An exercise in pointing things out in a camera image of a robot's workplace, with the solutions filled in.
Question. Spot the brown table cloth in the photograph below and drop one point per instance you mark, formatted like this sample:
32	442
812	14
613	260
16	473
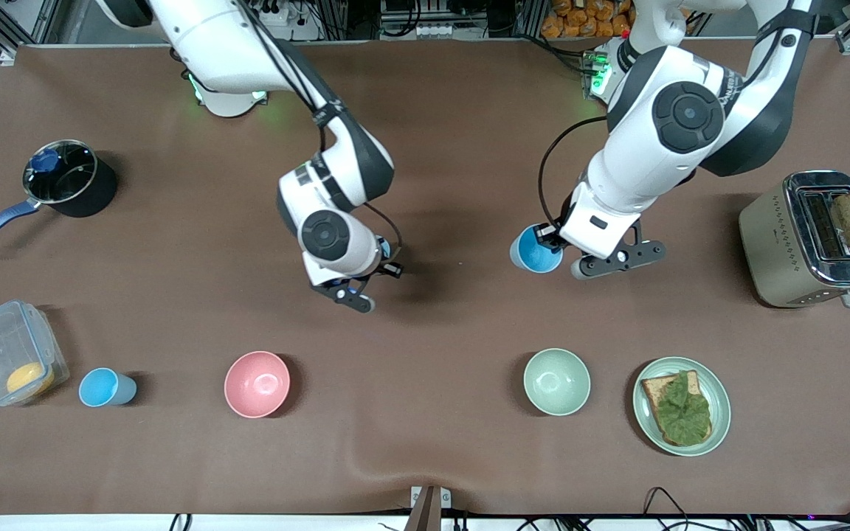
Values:
425	405

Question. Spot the bag of orange snacks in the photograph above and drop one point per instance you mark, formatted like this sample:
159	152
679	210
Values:
587	18

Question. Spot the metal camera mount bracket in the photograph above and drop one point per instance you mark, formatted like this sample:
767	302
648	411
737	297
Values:
429	505

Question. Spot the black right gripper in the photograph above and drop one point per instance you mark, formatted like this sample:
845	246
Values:
383	264

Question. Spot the pale green plate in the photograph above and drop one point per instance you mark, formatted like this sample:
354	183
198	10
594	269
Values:
720	409

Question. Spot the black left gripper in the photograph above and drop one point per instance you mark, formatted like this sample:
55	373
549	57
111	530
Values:
547	234

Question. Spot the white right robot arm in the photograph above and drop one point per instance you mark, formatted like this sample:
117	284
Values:
336	236

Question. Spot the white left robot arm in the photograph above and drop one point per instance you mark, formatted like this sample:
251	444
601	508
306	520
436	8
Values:
683	110

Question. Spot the green lettuce leaf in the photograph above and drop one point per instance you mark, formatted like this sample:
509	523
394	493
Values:
683	413

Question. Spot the beige chrome toaster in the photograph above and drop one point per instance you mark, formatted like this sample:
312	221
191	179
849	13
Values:
772	243

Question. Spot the pink bowl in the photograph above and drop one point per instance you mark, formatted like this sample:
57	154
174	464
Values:
257	383

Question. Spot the glass lid blue knob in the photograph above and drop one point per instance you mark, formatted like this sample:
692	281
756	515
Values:
63	173

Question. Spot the small white power strip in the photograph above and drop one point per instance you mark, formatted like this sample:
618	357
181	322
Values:
436	31

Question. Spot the white power strip with plugs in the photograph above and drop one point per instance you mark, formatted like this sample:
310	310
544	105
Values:
271	15

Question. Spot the blue plastic cup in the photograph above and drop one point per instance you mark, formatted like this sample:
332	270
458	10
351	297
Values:
100	388
528	254
384	249

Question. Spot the toast slice under lettuce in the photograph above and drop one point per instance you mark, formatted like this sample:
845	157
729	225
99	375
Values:
654	391

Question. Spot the pale green bowl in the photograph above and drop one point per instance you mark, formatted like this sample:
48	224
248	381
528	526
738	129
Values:
556	381

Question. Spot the orange round food piece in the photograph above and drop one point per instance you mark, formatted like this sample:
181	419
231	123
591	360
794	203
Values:
29	378

